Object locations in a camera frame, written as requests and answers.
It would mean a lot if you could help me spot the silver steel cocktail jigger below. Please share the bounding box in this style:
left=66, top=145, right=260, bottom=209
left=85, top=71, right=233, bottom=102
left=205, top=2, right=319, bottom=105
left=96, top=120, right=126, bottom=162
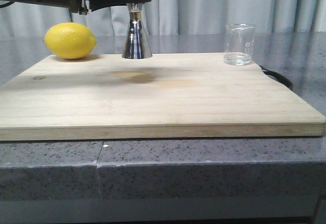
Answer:
left=122, top=3, right=152, bottom=59

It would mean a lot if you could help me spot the light wooden cutting board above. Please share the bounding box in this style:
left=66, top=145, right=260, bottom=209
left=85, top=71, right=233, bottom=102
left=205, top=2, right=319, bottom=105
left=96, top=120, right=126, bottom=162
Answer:
left=1, top=53, right=325, bottom=141

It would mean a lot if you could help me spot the grey pleated curtain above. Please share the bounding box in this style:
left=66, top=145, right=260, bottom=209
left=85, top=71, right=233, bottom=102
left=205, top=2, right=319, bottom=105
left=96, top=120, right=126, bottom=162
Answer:
left=1, top=0, right=325, bottom=38

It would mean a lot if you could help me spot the yellow lemon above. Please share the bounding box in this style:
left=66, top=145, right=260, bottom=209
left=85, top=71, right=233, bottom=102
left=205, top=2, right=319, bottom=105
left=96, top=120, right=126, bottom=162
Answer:
left=44, top=22, right=97, bottom=60

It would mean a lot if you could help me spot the black cutting board handle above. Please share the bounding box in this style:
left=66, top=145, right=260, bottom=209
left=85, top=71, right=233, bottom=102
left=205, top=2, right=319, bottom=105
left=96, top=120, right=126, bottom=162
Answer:
left=260, top=66, right=294, bottom=91

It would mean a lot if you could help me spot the small clear glass beaker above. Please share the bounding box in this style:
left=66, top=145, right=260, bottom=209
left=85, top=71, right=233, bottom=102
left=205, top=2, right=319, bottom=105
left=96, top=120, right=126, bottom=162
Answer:
left=224, top=23, right=256, bottom=66

